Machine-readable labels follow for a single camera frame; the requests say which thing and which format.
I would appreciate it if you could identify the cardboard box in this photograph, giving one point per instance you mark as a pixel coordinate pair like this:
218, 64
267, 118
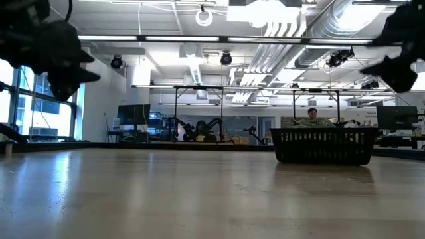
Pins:
244, 140

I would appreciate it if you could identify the black computer monitor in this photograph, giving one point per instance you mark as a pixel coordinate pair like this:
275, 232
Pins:
396, 117
133, 114

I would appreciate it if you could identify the green white stevia packet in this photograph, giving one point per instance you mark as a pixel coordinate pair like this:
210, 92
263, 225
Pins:
313, 123

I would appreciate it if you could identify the black background robot arm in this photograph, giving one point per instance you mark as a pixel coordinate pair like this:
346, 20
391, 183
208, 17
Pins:
181, 127
210, 127
348, 123
252, 131

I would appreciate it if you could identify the white ceiling air duct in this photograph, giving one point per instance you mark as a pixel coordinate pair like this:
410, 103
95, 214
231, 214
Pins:
196, 64

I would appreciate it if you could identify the black desk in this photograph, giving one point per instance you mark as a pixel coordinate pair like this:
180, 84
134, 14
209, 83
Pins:
398, 141

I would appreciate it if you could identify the black diagonal strut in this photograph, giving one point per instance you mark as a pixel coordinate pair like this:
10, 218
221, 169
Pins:
11, 132

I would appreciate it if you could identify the person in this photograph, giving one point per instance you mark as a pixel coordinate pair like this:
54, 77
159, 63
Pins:
312, 113

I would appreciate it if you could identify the black metal rig frame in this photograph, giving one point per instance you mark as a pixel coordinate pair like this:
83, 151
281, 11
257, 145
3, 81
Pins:
293, 106
221, 106

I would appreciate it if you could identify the white LED light strip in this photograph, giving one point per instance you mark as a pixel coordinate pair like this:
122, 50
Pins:
108, 38
340, 41
264, 40
182, 38

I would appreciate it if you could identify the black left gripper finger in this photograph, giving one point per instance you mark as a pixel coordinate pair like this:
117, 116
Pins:
83, 59
66, 84

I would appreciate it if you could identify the black table edge rail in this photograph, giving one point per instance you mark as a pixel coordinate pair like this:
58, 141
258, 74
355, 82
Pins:
166, 146

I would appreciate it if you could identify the yellow mug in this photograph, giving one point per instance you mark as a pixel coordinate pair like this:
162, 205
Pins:
199, 138

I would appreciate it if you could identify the black slotted plastic basket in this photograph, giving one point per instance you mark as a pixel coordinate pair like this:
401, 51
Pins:
323, 146

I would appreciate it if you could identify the black window frame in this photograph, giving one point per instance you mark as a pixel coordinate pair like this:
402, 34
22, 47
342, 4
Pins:
15, 106

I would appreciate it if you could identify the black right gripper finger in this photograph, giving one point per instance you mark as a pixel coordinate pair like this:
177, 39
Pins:
390, 39
395, 74

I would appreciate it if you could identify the black ceiling camera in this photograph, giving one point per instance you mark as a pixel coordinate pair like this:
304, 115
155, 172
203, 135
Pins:
116, 62
226, 59
338, 58
370, 85

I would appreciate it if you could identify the small grey post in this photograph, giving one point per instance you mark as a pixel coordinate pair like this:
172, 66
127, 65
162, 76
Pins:
8, 149

